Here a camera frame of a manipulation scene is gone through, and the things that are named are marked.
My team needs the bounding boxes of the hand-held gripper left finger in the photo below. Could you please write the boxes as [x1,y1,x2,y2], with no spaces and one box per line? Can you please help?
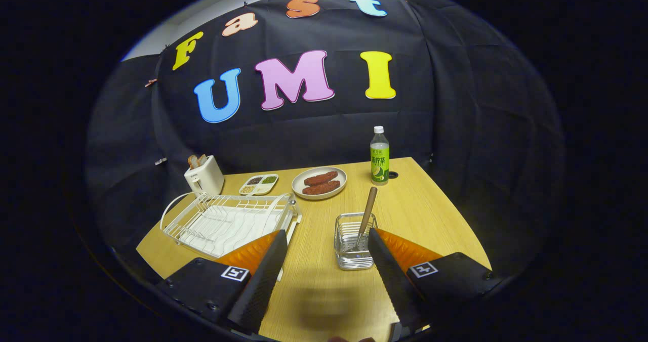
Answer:
[154,229,288,335]

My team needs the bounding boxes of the white divided snack tray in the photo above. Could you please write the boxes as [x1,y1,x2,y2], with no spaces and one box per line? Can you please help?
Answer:
[239,174,279,196]

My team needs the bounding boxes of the red-brown sausage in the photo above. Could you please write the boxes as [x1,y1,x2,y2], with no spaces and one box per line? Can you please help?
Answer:
[302,180,341,196]
[304,170,339,186]

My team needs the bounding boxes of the green label drink bottle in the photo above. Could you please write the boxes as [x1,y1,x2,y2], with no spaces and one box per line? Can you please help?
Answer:
[370,126,390,186]

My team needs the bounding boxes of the black backdrop cloth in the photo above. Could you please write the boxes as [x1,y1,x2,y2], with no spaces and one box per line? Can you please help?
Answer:
[84,0,565,282]

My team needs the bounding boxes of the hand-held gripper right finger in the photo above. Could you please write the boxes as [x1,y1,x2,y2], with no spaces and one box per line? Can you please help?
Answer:
[368,227,502,332]

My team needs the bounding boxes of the white plate with sausages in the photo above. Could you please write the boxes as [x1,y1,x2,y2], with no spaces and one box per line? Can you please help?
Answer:
[292,167,348,200]

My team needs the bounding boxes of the silver wire basket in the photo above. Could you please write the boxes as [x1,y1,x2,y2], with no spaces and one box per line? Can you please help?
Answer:
[334,212,378,271]

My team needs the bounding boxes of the white toaster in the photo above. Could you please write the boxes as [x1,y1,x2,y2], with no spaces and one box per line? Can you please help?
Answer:
[184,155,225,197]

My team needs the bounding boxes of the white wire dish rack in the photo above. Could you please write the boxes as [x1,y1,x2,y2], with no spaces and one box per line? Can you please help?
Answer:
[160,192,303,282]

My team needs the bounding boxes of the wooden-handled metal spoon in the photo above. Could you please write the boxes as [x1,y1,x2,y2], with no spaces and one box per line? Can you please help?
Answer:
[353,187,378,254]

